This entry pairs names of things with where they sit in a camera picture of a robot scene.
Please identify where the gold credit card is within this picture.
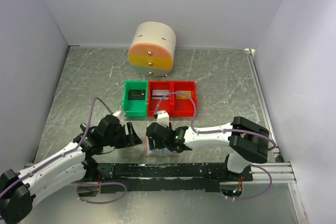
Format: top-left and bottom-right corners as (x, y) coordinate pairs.
(175, 90), (193, 100)

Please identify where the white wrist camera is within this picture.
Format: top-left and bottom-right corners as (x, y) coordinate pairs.
(154, 110), (170, 127)
(112, 110), (125, 118)

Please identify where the green plastic bin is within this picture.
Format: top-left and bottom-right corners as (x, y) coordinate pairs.
(122, 80), (149, 118)

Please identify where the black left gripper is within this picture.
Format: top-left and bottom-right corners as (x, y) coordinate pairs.
(103, 121), (142, 148)

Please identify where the aluminium frame rail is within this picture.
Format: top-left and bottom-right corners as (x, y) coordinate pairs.
(23, 162), (297, 186)

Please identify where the blue black lighter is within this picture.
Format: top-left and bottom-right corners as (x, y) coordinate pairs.
(80, 123), (94, 135)

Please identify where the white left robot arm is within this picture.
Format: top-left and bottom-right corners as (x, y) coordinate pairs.
(1, 115), (142, 223)

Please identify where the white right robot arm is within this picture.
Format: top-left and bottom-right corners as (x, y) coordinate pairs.
(146, 116), (276, 181)

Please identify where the round cream drawer cabinet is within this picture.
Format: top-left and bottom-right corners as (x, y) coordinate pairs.
(128, 22), (176, 77)

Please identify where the red plastic bin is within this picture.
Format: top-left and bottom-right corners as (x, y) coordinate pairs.
(147, 81), (172, 117)
(170, 81), (197, 117)

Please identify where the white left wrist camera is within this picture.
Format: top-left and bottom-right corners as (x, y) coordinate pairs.
(112, 110), (125, 118)

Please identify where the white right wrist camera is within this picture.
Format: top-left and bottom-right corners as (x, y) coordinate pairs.
(154, 110), (170, 127)

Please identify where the silver VIP card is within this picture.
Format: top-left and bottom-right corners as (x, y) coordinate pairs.
(152, 89), (170, 100)

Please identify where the right red plastic bin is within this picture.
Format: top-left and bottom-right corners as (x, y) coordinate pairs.
(170, 81), (197, 117)

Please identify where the black credit card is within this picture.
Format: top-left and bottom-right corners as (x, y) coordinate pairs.
(128, 90), (146, 101)

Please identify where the middle red plastic bin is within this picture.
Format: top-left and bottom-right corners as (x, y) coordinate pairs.
(147, 81), (172, 117)

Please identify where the tan leather card holder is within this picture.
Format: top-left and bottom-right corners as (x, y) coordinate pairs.
(144, 137), (179, 157)

